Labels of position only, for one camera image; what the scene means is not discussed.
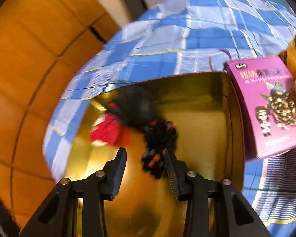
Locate blue plaid bed cover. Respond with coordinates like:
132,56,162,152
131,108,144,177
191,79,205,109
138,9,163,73
43,0,296,236

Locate purple cardboard box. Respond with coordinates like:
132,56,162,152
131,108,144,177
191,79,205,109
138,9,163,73
225,56,296,161

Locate black wig with beads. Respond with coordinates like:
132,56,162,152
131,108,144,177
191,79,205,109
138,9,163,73
112,85,178,179

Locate wooden wardrobe panels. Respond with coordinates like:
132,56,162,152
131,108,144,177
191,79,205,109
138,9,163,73
0,0,118,227

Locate small red plush doll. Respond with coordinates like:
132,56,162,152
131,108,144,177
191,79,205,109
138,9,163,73
89,103,123,147

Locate gold metal tin tray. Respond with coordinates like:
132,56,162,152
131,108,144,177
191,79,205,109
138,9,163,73
64,72,245,237

